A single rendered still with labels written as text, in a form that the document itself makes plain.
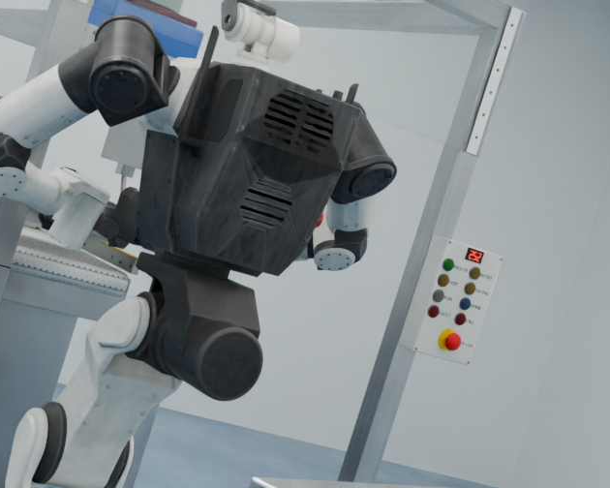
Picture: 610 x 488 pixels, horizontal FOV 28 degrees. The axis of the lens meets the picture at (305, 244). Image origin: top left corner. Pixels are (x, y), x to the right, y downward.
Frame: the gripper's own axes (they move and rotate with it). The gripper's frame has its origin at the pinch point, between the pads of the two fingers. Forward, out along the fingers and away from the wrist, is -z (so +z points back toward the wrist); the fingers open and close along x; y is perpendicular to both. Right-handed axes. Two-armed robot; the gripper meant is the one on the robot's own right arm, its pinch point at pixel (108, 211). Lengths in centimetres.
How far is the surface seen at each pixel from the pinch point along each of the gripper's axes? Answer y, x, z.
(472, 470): 455, 100, -33
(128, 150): 1.8, -13.0, -1.3
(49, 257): -11.4, 11.3, -2.0
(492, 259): 62, -15, 60
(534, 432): 468, 70, -10
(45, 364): 3.2, 34.6, -5.7
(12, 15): -14.9, -31.5, -26.1
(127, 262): 4.4, 8.8, 5.0
